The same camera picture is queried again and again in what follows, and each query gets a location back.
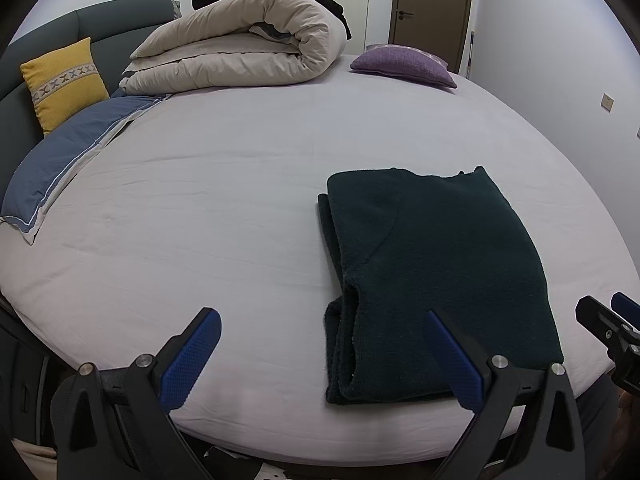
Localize grey upholstered headboard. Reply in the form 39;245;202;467
0;0;183;201

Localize beige folded duvet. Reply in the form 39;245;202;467
120;0;348;96

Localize dark green sweater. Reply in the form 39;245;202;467
316;165;565;406

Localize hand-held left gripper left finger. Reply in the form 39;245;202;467
50;306;222;480

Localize blue pillow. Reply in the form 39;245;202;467
0;94;173;246

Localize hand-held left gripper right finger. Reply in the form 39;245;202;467
424;309;586;480

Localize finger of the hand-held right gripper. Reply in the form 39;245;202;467
575;296;640;358
611;291;640;325

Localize yellow patterned pillow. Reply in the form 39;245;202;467
20;36;111;137

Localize purple pillow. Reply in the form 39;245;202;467
349;44;458;90

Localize brown door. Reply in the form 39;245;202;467
389;0;476;73

